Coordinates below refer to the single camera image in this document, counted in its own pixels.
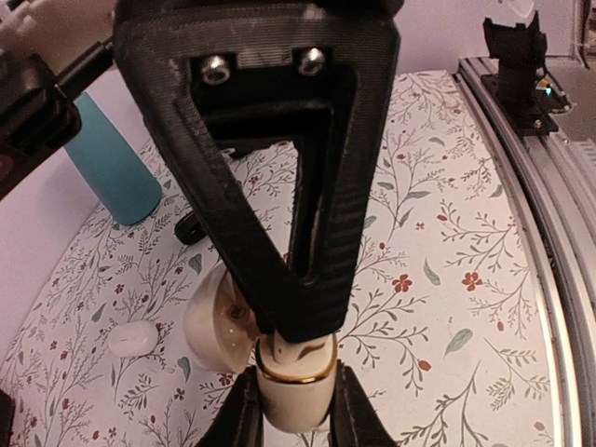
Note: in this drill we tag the white stem earbud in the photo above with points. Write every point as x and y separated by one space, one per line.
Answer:
285 352

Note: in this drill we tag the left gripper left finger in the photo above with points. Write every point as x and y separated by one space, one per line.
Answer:
240 420

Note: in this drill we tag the white oval charging case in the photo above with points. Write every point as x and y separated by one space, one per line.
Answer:
133 339

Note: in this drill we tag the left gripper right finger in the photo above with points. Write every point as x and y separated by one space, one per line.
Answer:
354 421

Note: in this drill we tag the black earbud case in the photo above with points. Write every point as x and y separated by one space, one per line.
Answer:
189 230

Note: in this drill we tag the front aluminium rail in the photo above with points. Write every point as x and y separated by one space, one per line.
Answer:
552 181

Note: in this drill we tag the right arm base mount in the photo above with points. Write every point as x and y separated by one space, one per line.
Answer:
526 92

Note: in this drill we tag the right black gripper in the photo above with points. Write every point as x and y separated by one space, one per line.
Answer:
271 121

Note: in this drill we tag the cream earbud charging case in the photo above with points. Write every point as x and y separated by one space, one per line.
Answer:
221 332

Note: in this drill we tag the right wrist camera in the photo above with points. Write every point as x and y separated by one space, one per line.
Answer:
38 108

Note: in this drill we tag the teal plastic cup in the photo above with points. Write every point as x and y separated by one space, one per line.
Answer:
110 167

